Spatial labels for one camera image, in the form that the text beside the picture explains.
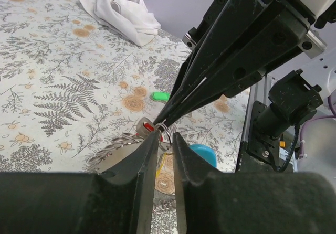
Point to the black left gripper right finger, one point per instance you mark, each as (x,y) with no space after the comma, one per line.
(210,201)

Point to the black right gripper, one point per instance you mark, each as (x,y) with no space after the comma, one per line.
(236,43)

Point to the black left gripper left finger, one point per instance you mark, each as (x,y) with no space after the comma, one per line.
(119,200)

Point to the key with red tag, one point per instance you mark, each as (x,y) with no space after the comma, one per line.
(144,127)

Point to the small silver keyring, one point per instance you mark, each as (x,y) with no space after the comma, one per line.
(161,126)

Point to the key with yellow tag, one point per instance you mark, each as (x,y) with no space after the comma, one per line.
(160,163)

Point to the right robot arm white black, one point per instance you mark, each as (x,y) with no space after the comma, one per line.
(294,99)

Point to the floral patterned table mat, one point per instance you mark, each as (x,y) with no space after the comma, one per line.
(69,85)

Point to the crumpled white cloth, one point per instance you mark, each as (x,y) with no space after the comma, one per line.
(130,18)

